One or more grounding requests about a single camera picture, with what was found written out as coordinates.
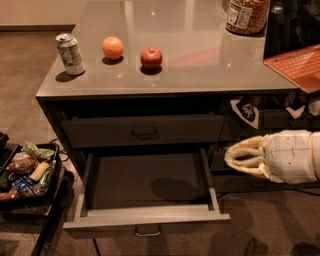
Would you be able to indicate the grey drawer cabinet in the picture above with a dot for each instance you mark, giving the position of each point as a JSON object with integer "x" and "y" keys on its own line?
{"x": 203, "y": 68}

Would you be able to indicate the red apple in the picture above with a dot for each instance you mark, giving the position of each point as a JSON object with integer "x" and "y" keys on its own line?
{"x": 151, "y": 58}

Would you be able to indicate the glass jar of nuts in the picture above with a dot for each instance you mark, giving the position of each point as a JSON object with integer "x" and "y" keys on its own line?
{"x": 247, "y": 17}

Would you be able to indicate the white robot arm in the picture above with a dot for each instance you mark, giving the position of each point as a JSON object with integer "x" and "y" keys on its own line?
{"x": 315, "y": 156}

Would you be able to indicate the grey drawer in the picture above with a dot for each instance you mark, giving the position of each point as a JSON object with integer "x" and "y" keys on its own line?
{"x": 143, "y": 130}
{"x": 241, "y": 183}
{"x": 217, "y": 162}
{"x": 145, "y": 195}
{"x": 269, "y": 121}

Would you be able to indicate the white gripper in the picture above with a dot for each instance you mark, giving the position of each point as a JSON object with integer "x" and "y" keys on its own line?
{"x": 288, "y": 156}

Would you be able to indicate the black bin of snacks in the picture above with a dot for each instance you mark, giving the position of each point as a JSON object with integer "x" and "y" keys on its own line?
{"x": 28, "y": 175}

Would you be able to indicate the white green soda can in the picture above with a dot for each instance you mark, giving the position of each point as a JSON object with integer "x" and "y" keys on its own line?
{"x": 70, "y": 54}

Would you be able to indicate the white crumpled bag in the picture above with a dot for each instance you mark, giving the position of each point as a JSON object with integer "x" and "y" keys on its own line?
{"x": 297, "y": 104}

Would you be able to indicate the orange fruit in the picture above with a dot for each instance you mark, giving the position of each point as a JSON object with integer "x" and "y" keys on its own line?
{"x": 112, "y": 48}

